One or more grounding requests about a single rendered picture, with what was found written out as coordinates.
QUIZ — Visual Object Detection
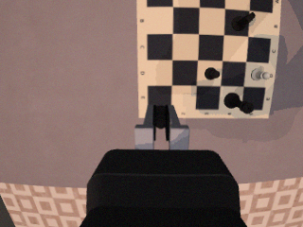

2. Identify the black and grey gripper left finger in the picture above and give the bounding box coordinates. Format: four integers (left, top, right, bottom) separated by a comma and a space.
134, 105, 156, 149

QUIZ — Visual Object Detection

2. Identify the tan and black chessboard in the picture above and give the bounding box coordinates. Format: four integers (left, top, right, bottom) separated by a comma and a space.
137, 0, 281, 118

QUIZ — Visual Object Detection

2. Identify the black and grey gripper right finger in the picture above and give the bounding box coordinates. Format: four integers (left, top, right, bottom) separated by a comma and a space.
165, 105, 190, 149

